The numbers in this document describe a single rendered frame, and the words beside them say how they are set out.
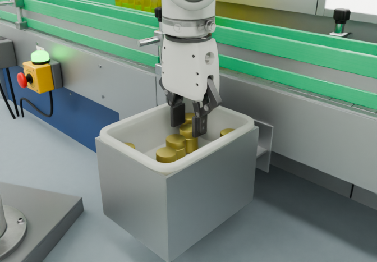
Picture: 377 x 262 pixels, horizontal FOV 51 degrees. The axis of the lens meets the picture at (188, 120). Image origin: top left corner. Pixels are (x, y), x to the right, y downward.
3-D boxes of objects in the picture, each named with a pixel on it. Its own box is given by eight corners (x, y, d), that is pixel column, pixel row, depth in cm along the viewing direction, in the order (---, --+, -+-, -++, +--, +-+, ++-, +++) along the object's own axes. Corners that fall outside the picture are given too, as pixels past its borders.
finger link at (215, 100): (229, 89, 61) (216, 114, 65) (197, 60, 64) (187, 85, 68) (224, 91, 61) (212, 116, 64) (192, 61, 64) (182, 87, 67)
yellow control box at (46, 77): (64, 88, 106) (60, 62, 102) (37, 96, 101) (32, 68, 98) (50, 82, 110) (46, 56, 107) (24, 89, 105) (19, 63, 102)
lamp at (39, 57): (53, 62, 102) (51, 50, 101) (37, 65, 99) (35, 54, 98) (45, 58, 105) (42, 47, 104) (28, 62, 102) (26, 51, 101)
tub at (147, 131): (257, 163, 71) (261, 119, 67) (167, 223, 56) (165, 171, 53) (188, 132, 82) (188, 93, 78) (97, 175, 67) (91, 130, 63)
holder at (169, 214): (269, 187, 78) (276, 116, 71) (168, 263, 60) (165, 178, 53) (204, 156, 89) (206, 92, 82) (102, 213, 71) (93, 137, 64)
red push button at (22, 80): (34, 72, 100) (21, 75, 97) (37, 87, 101) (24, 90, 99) (27, 68, 102) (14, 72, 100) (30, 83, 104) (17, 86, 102)
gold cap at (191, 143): (188, 155, 70) (188, 133, 68) (175, 148, 73) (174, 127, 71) (202, 148, 72) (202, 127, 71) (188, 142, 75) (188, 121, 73)
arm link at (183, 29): (228, 15, 62) (227, 35, 63) (188, 8, 67) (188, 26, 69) (189, 23, 56) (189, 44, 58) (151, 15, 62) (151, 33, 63)
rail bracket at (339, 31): (353, 77, 76) (366, 6, 71) (337, 86, 72) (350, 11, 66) (333, 72, 79) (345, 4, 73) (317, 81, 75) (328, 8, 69)
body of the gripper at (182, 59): (228, 30, 62) (225, 96, 67) (183, 20, 69) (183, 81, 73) (194, 38, 57) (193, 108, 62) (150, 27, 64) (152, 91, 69)
